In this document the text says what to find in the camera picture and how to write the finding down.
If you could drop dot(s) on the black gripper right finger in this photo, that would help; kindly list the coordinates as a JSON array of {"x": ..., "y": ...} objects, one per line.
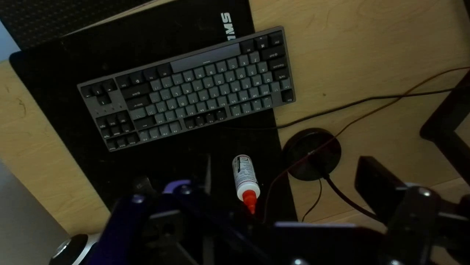
[{"x": 376, "y": 185}]

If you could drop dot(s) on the round black base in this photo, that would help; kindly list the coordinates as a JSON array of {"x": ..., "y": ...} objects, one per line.
[{"x": 305, "y": 163}]

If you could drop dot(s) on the black textured board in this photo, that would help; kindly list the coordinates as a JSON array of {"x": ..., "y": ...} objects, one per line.
[{"x": 53, "y": 14}]

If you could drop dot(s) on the white glue bottle, orange cap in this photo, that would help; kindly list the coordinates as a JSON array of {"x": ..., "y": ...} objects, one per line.
[{"x": 244, "y": 176}]

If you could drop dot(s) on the black and silver headphones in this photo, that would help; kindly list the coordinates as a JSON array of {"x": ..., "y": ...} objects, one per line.
[{"x": 73, "y": 247}]

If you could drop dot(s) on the black metal stand frame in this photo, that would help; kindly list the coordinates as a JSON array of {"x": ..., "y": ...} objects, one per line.
[{"x": 448, "y": 125}]

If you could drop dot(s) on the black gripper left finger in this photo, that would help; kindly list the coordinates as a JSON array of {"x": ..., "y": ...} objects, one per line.
[{"x": 207, "y": 173}]

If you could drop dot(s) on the grey mechanical keyboard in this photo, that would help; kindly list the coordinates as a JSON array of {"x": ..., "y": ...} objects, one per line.
[{"x": 195, "y": 89}]

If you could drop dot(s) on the black desk mat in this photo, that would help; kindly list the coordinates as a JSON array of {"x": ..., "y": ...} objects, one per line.
[{"x": 58, "y": 67}]

